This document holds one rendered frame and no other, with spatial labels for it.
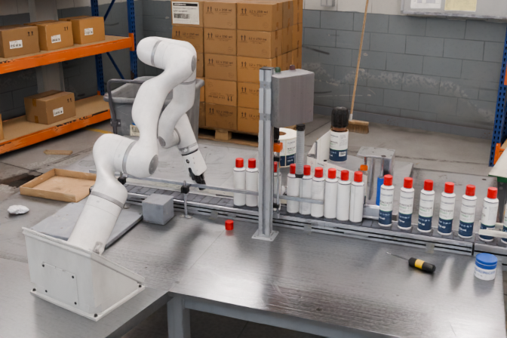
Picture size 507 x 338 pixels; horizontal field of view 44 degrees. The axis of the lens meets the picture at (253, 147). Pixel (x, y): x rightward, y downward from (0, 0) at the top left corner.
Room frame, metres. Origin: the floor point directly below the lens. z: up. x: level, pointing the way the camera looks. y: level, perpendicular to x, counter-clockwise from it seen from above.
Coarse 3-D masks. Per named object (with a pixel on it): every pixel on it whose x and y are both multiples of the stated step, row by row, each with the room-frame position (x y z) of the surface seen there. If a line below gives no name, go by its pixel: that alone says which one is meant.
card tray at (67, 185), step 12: (36, 180) 2.75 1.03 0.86; (48, 180) 2.81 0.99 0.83; (60, 180) 2.81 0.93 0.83; (72, 180) 2.81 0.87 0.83; (84, 180) 2.81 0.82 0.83; (24, 192) 2.63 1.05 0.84; (36, 192) 2.61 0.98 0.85; (48, 192) 2.59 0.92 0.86; (60, 192) 2.57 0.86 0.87; (72, 192) 2.66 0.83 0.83; (84, 192) 2.66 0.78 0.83
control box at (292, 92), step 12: (288, 72) 2.27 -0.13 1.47; (300, 72) 2.27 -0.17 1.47; (312, 72) 2.27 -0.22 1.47; (276, 84) 2.19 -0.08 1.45; (288, 84) 2.21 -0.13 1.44; (300, 84) 2.24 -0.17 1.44; (312, 84) 2.27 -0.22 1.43; (276, 96) 2.19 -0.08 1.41; (288, 96) 2.21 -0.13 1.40; (300, 96) 2.24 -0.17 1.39; (312, 96) 2.27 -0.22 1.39; (276, 108) 2.19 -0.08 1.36; (288, 108) 2.21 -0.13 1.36; (300, 108) 2.24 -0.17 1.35; (312, 108) 2.28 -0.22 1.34; (276, 120) 2.19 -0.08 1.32; (288, 120) 2.21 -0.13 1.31; (300, 120) 2.24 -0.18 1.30; (312, 120) 2.28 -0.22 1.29
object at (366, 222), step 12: (132, 192) 2.55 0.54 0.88; (144, 192) 2.55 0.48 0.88; (156, 192) 2.55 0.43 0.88; (168, 192) 2.55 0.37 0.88; (180, 192) 2.55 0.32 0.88; (216, 204) 2.42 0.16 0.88; (228, 204) 2.42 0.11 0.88; (300, 216) 2.30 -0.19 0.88; (372, 228) 2.20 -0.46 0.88; (384, 228) 2.19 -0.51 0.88; (396, 228) 2.19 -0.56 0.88; (432, 228) 2.19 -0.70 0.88; (456, 240) 2.10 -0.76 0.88; (468, 240) 2.09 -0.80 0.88
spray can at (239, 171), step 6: (240, 162) 2.40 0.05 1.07; (234, 168) 2.41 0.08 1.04; (240, 168) 2.40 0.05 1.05; (234, 174) 2.41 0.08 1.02; (240, 174) 2.39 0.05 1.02; (234, 180) 2.41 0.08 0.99; (240, 180) 2.40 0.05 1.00; (234, 186) 2.41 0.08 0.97; (240, 186) 2.40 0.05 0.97; (234, 192) 2.41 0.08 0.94; (234, 198) 2.41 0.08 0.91; (240, 198) 2.40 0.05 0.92; (234, 204) 2.41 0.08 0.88; (240, 204) 2.39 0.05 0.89
